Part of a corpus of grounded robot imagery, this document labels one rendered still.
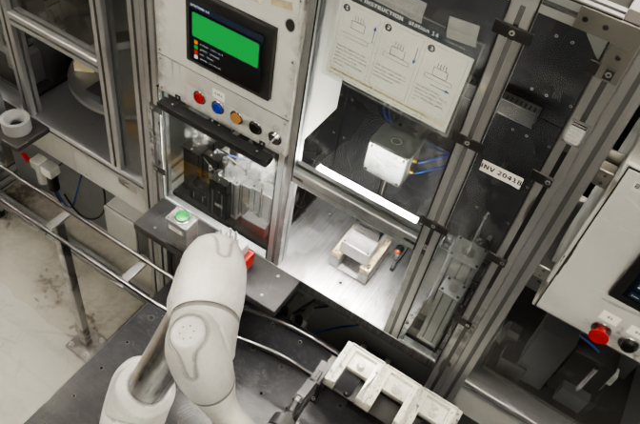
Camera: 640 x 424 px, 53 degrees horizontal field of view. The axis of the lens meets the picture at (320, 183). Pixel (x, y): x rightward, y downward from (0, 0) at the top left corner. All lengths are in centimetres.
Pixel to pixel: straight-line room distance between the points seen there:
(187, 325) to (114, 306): 186
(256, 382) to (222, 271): 83
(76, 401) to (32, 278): 120
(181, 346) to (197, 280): 15
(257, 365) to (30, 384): 112
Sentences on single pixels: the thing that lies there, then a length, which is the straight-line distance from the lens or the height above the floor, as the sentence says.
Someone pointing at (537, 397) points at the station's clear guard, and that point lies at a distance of 189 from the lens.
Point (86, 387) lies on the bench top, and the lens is 208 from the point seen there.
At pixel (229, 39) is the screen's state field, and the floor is 166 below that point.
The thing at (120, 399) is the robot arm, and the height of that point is 96.
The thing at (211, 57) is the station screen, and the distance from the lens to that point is 159.
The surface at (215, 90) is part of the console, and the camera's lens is 168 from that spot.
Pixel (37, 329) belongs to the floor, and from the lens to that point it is 302.
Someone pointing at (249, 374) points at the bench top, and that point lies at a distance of 207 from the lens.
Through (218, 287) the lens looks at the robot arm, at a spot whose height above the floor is 149.
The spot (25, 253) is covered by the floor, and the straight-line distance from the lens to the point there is 327.
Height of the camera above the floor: 252
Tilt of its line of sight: 46 degrees down
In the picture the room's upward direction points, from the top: 11 degrees clockwise
